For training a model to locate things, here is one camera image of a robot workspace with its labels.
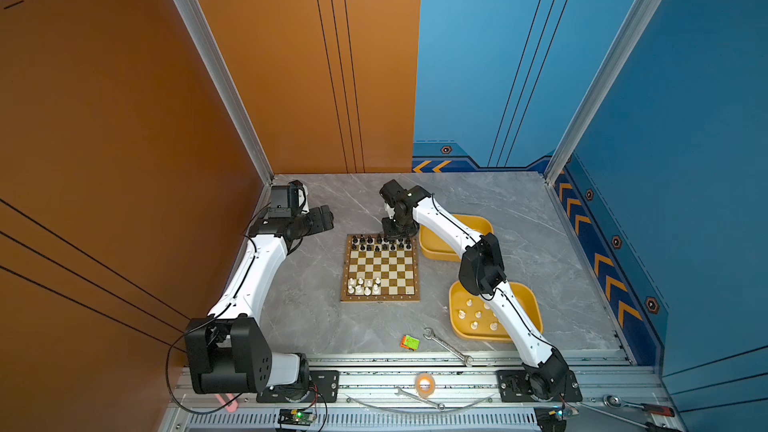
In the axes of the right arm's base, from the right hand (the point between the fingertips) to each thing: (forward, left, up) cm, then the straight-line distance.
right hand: (388, 237), depth 99 cm
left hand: (-3, +19, +16) cm, 25 cm away
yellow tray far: (-7, -14, +4) cm, 17 cm away
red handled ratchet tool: (-46, -54, -2) cm, 71 cm away
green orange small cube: (-33, -6, -1) cm, 33 cm away
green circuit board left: (-49, +22, -4) cm, 54 cm away
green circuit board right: (-49, -39, -4) cm, 63 cm away
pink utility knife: (-47, +37, -2) cm, 60 cm away
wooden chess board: (-12, +3, -1) cm, 12 cm away
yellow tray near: (-26, -24, -4) cm, 35 cm away
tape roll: (-42, -12, -3) cm, 43 cm away
